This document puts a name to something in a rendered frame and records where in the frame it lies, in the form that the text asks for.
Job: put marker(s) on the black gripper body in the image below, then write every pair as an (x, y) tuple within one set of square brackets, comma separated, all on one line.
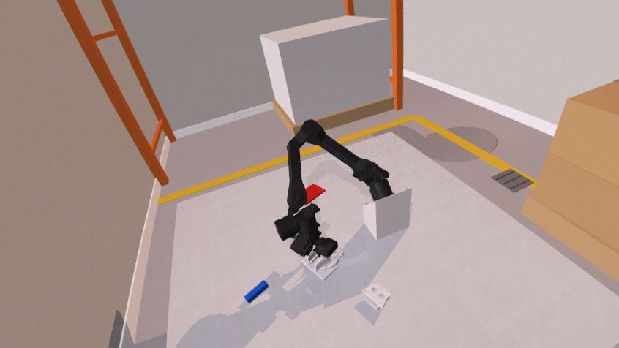
[(326, 246)]

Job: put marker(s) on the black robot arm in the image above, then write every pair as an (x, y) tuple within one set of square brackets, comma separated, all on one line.
[(364, 170)]

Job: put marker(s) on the blue rectangular block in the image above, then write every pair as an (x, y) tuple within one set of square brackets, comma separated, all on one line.
[(255, 292)]

